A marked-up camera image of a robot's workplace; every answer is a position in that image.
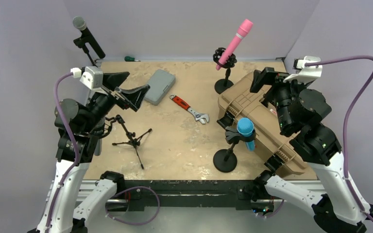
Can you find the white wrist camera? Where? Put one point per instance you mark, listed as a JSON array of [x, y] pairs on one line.
[[305, 73], [91, 77]]

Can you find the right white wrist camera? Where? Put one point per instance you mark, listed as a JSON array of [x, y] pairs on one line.
[[305, 73]]

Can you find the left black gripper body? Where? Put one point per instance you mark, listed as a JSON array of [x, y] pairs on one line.
[[103, 102]]

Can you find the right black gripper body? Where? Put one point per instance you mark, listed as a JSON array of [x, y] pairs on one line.
[[282, 92]]

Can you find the black handheld microphone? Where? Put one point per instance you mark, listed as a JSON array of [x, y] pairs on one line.
[[80, 24]]

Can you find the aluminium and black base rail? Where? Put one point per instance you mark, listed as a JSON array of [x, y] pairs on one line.
[[238, 194]]

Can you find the round-base mic stand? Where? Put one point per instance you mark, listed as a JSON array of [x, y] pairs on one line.
[[225, 160], [81, 42]]

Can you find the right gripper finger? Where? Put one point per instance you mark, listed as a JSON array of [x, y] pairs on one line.
[[257, 81], [270, 76]]

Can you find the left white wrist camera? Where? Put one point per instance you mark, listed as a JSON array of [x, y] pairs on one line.
[[91, 77]]

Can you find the green handle screwdriver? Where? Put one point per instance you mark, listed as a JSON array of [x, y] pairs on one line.
[[130, 59]]

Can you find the pink microphone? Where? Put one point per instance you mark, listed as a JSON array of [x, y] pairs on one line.
[[242, 32]]

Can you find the blue microphone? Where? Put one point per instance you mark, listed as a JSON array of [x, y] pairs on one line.
[[246, 128]]

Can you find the grey plastic case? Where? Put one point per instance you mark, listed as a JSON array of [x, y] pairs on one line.
[[160, 83]]

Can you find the red adjustable wrench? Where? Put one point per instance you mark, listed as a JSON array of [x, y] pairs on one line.
[[200, 117]]

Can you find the black tripod shock-mount stand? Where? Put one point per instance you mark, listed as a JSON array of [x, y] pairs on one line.
[[131, 136]]

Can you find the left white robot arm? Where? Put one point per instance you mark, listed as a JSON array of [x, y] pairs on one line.
[[80, 128]]

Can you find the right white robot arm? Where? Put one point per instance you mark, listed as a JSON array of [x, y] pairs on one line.
[[300, 111]]

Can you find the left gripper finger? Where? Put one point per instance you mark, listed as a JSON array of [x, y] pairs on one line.
[[113, 80], [133, 98]]

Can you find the tan plastic tool case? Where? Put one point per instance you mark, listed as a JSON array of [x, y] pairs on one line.
[[272, 147]]

